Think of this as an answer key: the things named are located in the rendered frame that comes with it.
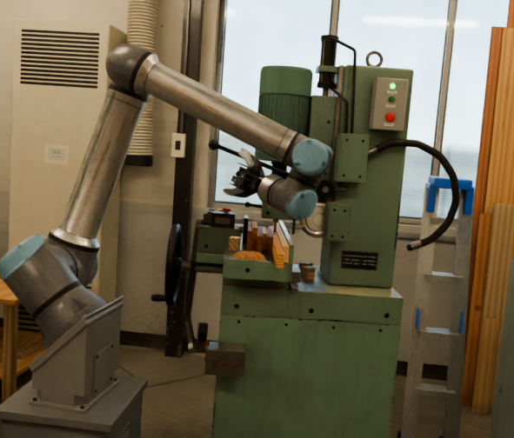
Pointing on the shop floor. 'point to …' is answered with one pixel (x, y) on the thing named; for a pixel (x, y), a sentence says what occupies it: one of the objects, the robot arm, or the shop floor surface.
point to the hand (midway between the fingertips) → (234, 170)
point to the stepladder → (453, 396)
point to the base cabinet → (307, 379)
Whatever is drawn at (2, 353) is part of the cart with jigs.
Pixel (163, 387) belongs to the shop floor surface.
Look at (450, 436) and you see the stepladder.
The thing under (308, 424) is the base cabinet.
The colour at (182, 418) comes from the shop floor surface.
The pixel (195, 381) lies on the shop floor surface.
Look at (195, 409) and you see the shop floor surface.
